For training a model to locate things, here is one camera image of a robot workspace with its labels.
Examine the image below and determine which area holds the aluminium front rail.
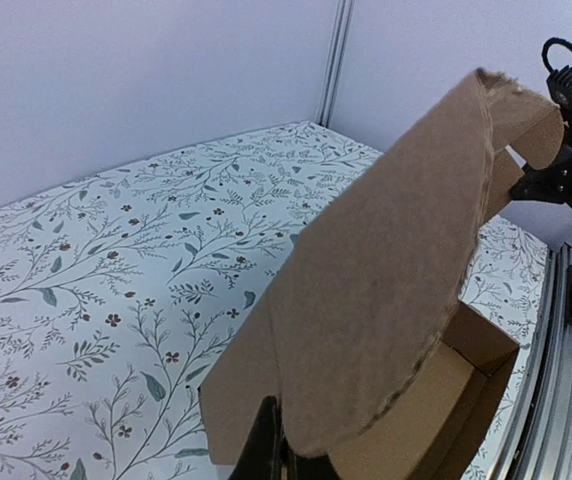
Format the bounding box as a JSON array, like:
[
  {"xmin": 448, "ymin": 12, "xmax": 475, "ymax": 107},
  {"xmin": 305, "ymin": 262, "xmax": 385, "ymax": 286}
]
[{"xmin": 488, "ymin": 245, "xmax": 572, "ymax": 479}]

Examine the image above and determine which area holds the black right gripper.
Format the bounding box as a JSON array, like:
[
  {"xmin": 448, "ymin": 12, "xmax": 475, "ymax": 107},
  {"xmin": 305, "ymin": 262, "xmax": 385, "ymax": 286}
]
[{"xmin": 509, "ymin": 145, "xmax": 572, "ymax": 209}]

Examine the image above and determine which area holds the right aluminium frame post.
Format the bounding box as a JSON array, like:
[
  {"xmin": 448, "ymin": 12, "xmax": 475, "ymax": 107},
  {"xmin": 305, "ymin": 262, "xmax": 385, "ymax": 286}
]
[{"xmin": 315, "ymin": 0, "xmax": 355, "ymax": 128}]

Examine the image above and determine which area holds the floral patterned table mat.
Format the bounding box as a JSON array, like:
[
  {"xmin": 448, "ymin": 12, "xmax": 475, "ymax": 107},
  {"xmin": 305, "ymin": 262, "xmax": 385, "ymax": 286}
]
[{"xmin": 0, "ymin": 122, "xmax": 549, "ymax": 479}]

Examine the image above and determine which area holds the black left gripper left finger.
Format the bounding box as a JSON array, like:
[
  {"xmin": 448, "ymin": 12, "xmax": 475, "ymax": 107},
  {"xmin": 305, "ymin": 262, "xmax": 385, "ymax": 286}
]
[{"xmin": 229, "ymin": 396, "xmax": 283, "ymax": 480}]

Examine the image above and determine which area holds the brown cardboard box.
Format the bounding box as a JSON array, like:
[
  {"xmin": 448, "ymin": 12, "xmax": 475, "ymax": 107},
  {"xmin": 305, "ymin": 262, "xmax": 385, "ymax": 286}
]
[{"xmin": 199, "ymin": 69, "xmax": 564, "ymax": 479}]

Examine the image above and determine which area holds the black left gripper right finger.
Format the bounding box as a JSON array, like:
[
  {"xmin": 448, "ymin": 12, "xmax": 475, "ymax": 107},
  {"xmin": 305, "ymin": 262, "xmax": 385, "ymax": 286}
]
[{"xmin": 286, "ymin": 447, "xmax": 340, "ymax": 480}]

